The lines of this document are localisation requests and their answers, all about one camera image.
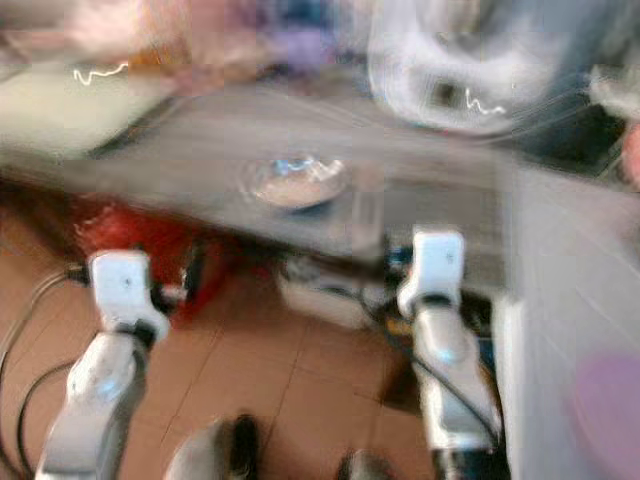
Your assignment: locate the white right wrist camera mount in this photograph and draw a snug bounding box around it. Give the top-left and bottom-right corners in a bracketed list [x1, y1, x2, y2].
[396, 229, 467, 319]

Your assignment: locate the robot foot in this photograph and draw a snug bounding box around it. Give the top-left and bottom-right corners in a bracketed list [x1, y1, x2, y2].
[335, 449, 393, 480]
[163, 413, 262, 480]

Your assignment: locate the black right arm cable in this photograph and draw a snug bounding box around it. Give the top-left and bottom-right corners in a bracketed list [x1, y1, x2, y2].
[400, 345, 503, 451]

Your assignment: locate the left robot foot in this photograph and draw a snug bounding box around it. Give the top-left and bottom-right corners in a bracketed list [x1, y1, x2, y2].
[163, 413, 262, 480]

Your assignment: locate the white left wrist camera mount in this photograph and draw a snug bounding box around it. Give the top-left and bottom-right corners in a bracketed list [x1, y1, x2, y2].
[87, 249, 171, 343]

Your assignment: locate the white dish rack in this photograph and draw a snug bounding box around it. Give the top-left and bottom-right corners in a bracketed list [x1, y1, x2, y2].
[368, 0, 603, 138]

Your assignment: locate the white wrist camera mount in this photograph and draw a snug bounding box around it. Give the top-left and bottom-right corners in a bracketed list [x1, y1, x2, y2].
[396, 229, 467, 319]
[87, 249, 171, 343]

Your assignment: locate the pale green cutting board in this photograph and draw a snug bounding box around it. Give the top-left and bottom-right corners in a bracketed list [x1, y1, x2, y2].
[0, 64, 177, 161]

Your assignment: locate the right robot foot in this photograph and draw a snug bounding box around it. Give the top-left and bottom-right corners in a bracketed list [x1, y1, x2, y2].
[335, 449, 393, 480]

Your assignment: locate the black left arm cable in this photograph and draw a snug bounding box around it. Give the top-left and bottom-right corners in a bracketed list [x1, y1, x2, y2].
[0, 268, 91, 480]

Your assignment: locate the red bag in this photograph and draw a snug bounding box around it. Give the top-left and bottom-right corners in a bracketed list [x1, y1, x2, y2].
[74, 198, 213, 306]

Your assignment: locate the clear drinking glass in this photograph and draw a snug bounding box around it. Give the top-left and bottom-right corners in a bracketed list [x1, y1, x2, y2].
[346, 165, 392, 251]

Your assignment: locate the shallow glass bowl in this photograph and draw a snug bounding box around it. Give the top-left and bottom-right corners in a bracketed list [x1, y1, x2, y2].
[244, 154, 352, 211]

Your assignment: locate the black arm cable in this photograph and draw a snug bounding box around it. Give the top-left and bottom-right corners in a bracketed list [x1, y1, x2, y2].
[400, 345, 503, 451]
[0, 268, 91, 480]

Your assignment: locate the purple object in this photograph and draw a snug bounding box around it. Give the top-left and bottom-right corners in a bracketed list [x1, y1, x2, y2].
[273, 28, 338, 77]

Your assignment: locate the white cabinet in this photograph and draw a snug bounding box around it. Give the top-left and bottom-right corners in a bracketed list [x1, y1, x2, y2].
[498, 158, 640, 480]

